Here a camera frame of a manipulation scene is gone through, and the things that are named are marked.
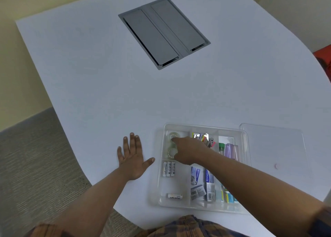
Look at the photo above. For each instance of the green capped glue stick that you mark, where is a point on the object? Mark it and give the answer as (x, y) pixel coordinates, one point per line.
(221, 147)

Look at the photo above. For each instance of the yellow blue packet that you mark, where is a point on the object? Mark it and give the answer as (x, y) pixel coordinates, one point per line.
(228, 196)

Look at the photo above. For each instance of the red chair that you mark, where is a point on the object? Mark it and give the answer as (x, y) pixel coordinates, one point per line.
(324, 59)

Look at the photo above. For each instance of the clear tape roll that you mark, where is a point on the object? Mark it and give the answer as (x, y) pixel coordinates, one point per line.
(173, 135)
(170, 152)

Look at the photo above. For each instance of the person's right forearm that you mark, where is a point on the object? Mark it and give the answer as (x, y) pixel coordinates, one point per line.
(258, 192)

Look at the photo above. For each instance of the person's right hand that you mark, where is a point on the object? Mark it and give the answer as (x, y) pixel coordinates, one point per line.
(192, 151)

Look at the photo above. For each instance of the clear plastic tray lid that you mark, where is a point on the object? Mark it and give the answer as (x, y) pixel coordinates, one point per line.
(274, 146)

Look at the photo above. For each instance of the blue white packet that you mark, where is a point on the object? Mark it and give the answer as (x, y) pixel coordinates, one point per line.
(195, 174)
(209, 176)

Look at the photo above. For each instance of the clear plastic organiser tray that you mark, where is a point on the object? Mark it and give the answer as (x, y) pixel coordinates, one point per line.
(178, 185)

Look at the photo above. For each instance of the plaid shirt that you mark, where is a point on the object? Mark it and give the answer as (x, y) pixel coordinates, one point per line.
(191, 227)

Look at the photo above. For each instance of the person's left forearm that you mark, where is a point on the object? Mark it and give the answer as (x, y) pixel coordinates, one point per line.
(90, 205)

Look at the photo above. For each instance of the pile of colourful binder clips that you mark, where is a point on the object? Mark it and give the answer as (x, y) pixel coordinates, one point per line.
(203, 138)

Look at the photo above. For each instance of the person's left little finger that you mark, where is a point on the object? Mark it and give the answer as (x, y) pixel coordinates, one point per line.
(120, 154)

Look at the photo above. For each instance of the person's left middle finger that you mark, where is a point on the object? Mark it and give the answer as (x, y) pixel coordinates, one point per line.
(132, 143)

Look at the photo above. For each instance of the white grey label card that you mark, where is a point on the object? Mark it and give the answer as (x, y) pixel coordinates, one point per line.
(210, 192)
(197, 192)

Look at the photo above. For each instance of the person's left thumb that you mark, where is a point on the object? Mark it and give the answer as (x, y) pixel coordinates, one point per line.
(149, 162)

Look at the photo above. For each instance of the person's left hand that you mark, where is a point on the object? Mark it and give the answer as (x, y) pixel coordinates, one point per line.
(132, 165)

